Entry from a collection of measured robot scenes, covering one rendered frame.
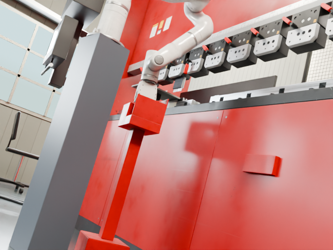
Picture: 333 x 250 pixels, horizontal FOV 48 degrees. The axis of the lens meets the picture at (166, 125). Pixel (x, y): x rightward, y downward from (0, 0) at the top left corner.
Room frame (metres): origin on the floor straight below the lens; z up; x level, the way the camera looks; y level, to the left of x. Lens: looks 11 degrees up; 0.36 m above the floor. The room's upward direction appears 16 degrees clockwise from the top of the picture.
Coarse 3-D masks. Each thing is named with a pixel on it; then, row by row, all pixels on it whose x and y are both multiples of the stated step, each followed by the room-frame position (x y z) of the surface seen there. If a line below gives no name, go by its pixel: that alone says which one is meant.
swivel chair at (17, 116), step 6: (18, 114) 4.42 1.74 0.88; (18, 120) 4.43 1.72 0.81; (12, 132) 4.58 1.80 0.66; (12, 138) 4.44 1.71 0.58; (6, 150) 4.56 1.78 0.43; (12, 150) 4.43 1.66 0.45; (18, 150) 4.46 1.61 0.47; (24, 156) 4.67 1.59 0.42; (30, 156) 4.52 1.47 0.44; (36, 156) 4.54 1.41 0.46; (18, 168) 4.66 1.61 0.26; (18, 174) 4.68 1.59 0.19; (0, 180) 4.49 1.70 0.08; (6, 180) 4.57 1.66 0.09; (12, 180) 4.66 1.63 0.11; (18, 186) 4.53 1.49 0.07; (24, 186) 4.48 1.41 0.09
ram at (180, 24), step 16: (160, 0) 2.85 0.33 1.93; (224, 0) 2.03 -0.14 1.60; (240, 0) 1.90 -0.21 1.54; (256, 0) 1.78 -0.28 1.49; (272, 0) 1.67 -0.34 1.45; (288, 0) 1.58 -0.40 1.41; (320, 0) 1.41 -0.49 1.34; (160, 16) 2.77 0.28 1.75; (176, 16) 2.52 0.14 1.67; (224, 16) 2.00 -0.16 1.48; (240, 16) 1.87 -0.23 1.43; (256, 16) 1.75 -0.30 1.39; (288, 16) 1.56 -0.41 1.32; (144, 32) 2.96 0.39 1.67; (176, 32) 2.46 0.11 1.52; (240, 32) 1.84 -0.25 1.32; (144, 48) 2.87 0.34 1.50; (160, 48) 2.62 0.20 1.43
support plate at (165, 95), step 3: (135, 84) 2.23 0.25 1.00; (135, 87) 2.27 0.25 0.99; (159, 90) 2.19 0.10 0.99; (162, 90) 2.18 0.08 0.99; (159, 93) 2.25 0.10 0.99; (162, 93) 2.23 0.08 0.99; (165, 93) 2.21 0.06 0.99; (168, 93) 2.21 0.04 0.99; (162, 96) 2.30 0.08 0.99; (165, 96) 2.28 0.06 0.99; (168, 96) 2.26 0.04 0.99; (171, 96) 2.24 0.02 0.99; (174, 96) 2.23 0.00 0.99; (162, 99) 2.37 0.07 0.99; (165, 99) 2.35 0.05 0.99; (171, 99) 2.31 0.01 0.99; (174, 99) 2.29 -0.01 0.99; (177, 99) 2.27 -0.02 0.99
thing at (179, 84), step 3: (177, 78) 2.35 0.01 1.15; (180, 78) 2.32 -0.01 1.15; (183, 78) 2.29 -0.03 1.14; (177, 81) 2.34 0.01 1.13; (180, 81) 2.31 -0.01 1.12; (183, 81) 2.29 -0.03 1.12; (174, 84) 2.37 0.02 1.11; (177, 84) 2.33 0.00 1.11; (180, 84) 2.30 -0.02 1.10; (183, 84) 2.30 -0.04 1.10; (174, 87) 2.36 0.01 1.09; (177, 87) 2.32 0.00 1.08; (180, 87) 2.30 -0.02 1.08; (183, 87) 2.30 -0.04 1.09; (174, 90) 2.37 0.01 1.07; (177, 90) 2.33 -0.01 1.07; (180, 90) 2.30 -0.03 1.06
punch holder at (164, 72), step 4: (168, 64) 2.45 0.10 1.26; (164, 68) 2.48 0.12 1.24; (168, 68) 2.45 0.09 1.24; (160, 72) 2.51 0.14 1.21; (164, 72) 2.46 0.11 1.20; (168, 72) 2.46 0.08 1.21; (160, 76) 2.50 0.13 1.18; (164, 76) 2.45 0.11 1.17; (160, 80) 2.51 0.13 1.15; (164, 80) 2.48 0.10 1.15; (168, 80) 2.47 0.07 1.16; (172, 80) 2.49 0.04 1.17; (160, 84) 2.60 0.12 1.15; (164, 84) 2.57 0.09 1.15
